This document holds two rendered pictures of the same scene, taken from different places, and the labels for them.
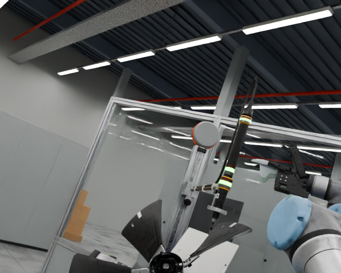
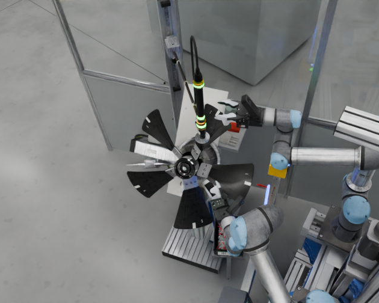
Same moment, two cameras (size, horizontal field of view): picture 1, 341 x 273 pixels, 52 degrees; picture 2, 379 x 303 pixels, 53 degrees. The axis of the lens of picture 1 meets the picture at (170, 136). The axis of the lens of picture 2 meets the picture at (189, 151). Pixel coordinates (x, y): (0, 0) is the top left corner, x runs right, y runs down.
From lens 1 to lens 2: 1.49 m
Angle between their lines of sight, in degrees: 64
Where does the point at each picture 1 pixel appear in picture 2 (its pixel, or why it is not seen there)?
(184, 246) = (187, 103)
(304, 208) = (242, 241)
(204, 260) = not seen: hidden behind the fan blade
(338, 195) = (281, 126)
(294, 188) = (251, 122)
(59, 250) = (90, 80)
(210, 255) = not seen: hidden behind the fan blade
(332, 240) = (257, 251)
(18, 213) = not seen: outside the picture
